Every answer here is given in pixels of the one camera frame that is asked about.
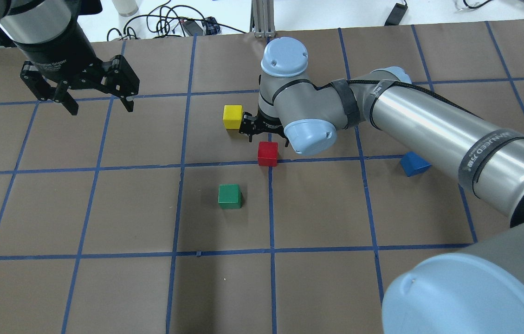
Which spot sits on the black power adapter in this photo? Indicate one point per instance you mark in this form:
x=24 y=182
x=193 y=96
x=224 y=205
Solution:
x=396 y=14

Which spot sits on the yellow block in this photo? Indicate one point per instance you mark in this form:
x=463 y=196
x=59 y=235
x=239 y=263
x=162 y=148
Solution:
x=232 y=116

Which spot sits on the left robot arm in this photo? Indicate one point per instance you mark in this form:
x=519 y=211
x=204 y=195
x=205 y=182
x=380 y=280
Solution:
x=35 y=21

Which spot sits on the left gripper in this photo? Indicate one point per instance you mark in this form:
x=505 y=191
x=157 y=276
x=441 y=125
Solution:
x=54 y=54

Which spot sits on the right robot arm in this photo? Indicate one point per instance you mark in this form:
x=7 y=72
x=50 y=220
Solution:
x=476 y=290

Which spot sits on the green block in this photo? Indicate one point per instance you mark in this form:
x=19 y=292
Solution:
x=229 y=196

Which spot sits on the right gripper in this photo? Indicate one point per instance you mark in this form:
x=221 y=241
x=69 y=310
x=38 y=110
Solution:
x=267 y=125

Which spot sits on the red block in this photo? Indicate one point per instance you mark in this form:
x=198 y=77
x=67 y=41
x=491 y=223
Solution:
x=267 y=155

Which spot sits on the aluminium frame post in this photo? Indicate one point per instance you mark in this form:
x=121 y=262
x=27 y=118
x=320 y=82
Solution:
x=262 y=18

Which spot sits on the blue block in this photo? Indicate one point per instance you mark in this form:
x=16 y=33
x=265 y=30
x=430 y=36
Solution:
x=412 y=164

